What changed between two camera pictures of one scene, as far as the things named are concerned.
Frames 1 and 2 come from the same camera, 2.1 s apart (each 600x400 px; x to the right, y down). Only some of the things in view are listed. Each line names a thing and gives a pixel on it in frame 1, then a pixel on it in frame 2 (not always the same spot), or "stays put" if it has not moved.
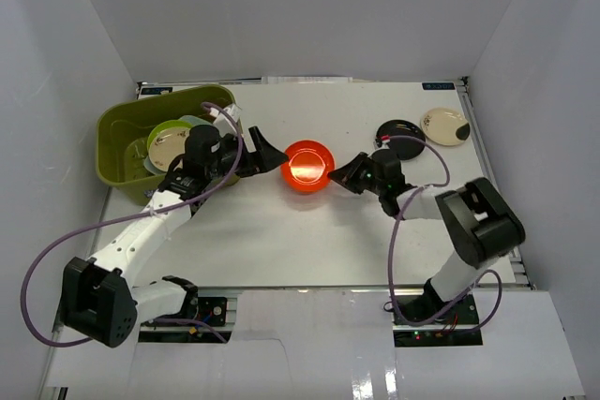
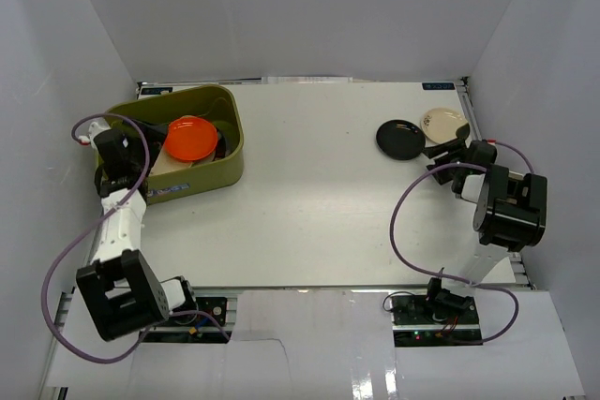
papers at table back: (306, 80) stays put
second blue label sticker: (155, 90) stays put
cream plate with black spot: (444, 126) stays put
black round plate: (404, 149) stays put
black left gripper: (252, 156) -> (153, 139)
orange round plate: (307, 167) -> (190, 138)
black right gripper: (346, 175) -> (449, 146)
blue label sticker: (438, 85) stays put
